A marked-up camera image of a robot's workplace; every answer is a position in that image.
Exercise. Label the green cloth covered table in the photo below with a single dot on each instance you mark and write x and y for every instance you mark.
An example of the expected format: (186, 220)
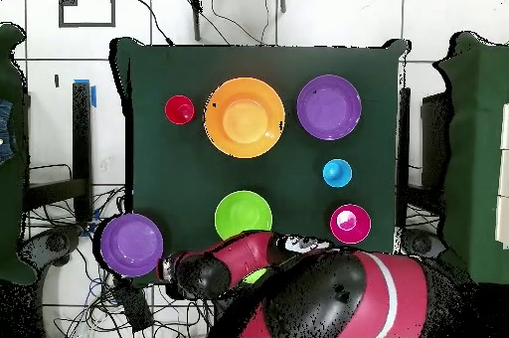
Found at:
(477, 155)
(8, 195)

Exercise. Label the magenta plastic bowl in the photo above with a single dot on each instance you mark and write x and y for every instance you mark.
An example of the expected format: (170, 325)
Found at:
(358, 230)

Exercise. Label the orange plastic bowl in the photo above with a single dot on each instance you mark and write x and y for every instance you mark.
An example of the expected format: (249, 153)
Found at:
(244, 91)

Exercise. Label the blue plastic cup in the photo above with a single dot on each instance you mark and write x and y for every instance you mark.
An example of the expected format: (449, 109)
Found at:
(337, 173)

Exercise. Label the black tripod stand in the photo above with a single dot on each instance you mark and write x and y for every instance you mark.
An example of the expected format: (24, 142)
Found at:
(195, 16)

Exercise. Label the dark green tablecloth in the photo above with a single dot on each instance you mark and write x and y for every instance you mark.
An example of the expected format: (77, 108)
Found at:
(278, 63)

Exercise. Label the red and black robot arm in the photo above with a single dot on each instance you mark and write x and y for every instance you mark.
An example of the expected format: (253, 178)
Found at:
(318, 294)

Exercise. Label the black metal stand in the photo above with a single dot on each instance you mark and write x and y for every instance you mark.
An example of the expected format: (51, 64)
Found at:
(81, 135)
(403, 135)

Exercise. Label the blue denim fabric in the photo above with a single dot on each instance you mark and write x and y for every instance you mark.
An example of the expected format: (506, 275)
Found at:
(6, 131)

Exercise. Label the red plastic cup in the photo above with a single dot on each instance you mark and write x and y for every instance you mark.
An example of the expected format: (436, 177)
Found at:
(175, 105)

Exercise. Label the white box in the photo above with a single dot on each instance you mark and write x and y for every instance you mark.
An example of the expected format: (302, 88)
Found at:
(504, 179)

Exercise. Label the green plastic bowl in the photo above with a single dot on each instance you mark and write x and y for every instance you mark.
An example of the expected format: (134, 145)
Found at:
(242, 212)

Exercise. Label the black power box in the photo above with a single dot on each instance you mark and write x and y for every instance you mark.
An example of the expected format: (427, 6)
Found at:
(133, 306)

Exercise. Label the blue tape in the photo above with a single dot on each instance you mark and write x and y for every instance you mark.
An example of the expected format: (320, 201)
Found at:
(94, 95)

